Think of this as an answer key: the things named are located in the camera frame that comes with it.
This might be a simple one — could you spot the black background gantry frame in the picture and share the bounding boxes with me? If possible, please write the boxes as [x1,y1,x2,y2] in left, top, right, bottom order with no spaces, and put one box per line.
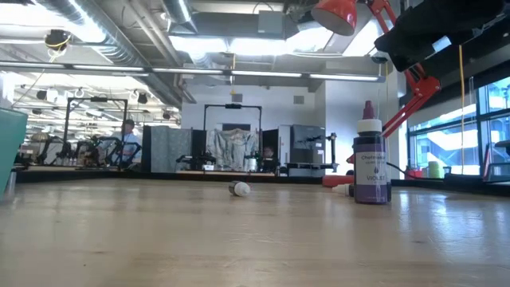
[202,103,263,160]
[62,96,129,160]

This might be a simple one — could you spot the yellow hanging cord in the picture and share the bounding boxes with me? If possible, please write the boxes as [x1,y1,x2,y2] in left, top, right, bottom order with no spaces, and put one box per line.
[456,43,466,167]

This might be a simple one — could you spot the teal plastic bin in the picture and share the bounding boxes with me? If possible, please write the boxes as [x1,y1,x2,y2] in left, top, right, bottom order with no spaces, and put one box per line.
[0,108,29,199]

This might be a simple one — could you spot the small black food coloring bottle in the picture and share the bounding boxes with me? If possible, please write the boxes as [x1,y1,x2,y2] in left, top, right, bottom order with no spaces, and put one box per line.
[331,183,355,198]
[228,180,252,198]

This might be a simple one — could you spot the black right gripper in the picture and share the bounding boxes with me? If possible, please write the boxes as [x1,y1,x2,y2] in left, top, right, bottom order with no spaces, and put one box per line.
[374,0,510,73]

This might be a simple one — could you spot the black partition panel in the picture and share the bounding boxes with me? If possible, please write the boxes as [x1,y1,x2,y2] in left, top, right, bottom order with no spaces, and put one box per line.
[261,128,280,175]

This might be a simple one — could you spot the long ceiling light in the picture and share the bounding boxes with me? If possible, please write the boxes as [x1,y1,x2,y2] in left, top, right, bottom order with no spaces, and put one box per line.
[71,64,145,73]
[230,70,303,79]
[152,67,224,76]
[308,73,379,82]

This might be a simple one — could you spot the grey crumpled cloth backdrop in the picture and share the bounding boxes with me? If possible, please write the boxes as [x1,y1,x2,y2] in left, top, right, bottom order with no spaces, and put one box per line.
[206,127,260,171]

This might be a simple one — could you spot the person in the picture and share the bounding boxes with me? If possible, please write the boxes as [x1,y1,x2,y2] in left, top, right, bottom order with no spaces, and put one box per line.
[101,118,143,164]
[261,146,279,173]

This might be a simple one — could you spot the black office chair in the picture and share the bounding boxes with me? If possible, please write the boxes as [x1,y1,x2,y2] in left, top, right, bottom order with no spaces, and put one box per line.
[482,139,510,183]

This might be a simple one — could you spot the violet food coloring bottle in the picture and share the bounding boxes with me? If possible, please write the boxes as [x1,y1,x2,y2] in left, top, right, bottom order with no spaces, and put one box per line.
[352,100,388,206]

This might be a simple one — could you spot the black metal table frame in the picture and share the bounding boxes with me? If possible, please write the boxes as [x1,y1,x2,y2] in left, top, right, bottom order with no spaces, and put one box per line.
[14,167,510,199]

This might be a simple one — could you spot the grey cabinet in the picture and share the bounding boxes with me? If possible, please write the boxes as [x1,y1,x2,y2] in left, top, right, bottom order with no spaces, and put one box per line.
[289,124,327,177]

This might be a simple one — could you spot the grey ceiling box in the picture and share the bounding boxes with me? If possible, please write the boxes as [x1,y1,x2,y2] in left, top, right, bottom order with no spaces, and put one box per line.
[257,10,284,35]

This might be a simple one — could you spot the black ceiling cable reel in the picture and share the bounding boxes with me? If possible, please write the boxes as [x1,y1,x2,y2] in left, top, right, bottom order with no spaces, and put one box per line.
[42,28,73,53]

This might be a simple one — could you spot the black lamp cable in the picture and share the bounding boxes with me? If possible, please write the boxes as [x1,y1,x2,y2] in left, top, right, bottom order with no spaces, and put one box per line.
[384,160,419,180]

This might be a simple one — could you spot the grey partition panel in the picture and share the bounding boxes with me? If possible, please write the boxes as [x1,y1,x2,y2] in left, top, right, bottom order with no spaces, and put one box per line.
[150,125,193,173]

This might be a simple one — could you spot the red desk lamp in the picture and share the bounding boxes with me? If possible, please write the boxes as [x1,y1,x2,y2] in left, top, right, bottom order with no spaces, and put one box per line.
[310,0,442,189]

